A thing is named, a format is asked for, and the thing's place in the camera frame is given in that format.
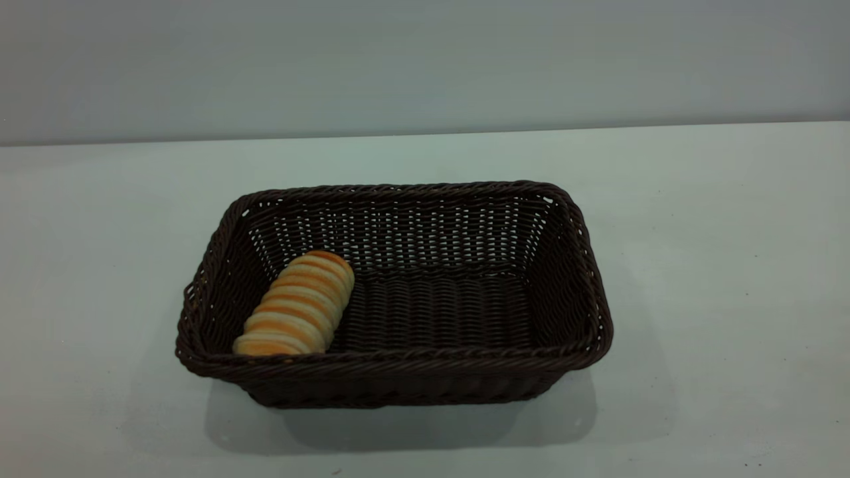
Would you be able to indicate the ridged golden bread loaf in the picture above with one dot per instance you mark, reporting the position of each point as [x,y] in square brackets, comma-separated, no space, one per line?
[299,305]

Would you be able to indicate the dark brown woven wicker basket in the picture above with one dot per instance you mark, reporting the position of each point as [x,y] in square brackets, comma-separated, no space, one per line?
[431,362]

